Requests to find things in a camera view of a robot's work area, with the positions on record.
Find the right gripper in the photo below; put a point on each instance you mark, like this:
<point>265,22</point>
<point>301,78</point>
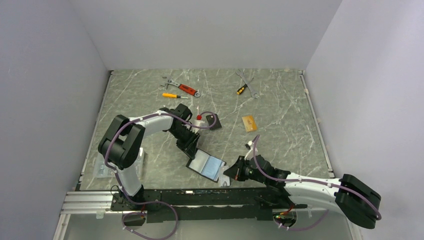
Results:
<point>236,170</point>

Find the aluminium frame rail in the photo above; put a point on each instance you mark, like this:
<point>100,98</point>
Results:
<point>85,203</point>

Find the black yellow small screwdriver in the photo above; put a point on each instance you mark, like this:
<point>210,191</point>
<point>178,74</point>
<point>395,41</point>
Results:
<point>242,89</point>

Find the red handled adjustable wrench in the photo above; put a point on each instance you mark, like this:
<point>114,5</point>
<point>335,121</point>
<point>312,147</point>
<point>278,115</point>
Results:
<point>187,89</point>

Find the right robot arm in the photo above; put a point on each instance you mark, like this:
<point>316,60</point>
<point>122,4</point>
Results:
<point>347,196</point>

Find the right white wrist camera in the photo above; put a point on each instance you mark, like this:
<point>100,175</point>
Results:
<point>251,146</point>

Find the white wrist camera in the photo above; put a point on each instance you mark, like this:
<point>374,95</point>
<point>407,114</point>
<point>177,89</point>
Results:
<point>251,146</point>
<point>198,123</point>

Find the yellow handled screwdriver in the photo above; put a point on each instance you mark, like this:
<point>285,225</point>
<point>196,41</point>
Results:
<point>173,96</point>

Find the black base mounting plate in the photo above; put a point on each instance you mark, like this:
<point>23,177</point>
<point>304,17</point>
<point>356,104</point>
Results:
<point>162,205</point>

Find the clear plastic screw box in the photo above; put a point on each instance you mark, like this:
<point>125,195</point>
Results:
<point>101,171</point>

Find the silver open-end wrench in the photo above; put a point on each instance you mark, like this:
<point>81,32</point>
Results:
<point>254,93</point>

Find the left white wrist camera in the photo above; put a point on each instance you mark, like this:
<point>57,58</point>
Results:
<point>198,123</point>

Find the black credit card stack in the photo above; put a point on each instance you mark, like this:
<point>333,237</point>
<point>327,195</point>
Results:
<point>213,122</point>

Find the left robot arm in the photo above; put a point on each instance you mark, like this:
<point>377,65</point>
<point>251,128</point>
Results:
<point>120,145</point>

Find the silver VIP credit card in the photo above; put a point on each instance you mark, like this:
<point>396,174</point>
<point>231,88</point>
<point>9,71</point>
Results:
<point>224,181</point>

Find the black leather card holder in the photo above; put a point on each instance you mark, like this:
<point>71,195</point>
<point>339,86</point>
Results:
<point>206,165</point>

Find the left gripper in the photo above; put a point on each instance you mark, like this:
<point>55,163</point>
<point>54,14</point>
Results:
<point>189,146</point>

